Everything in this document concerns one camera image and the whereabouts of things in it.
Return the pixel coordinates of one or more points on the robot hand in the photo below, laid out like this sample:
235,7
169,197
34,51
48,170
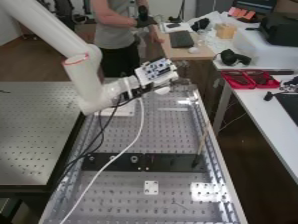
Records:
155,71

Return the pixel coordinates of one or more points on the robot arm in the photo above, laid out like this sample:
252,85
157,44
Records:
82,71

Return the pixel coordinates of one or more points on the wooden desk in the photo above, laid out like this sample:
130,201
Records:
187,52

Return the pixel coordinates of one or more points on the white mouse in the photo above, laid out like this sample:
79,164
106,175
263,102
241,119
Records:
193,50

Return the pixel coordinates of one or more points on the person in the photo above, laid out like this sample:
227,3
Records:
115,36

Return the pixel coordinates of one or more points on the black phone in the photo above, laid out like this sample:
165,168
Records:
173,25

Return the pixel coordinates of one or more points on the red tray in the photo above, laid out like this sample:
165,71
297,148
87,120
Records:
267,78
240,80

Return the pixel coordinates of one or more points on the small cardboard box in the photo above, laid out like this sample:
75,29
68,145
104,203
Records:
227,31

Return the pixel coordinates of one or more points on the thin stick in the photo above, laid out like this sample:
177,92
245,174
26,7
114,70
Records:
203,141

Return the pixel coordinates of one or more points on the clear box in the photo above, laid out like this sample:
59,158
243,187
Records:
213,150

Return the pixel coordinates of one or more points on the black plate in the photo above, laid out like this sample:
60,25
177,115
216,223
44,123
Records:
120,162

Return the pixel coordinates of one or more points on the white desk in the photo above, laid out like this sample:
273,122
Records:
271,123

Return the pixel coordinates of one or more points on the screen with orange notes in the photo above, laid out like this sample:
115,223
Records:
257,5

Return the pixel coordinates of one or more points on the black bag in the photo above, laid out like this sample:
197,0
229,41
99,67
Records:
281,30

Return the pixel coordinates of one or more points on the black keyboard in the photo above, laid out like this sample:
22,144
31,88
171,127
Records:
290,106

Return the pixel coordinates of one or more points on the small white square plate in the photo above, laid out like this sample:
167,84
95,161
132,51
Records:
151,187

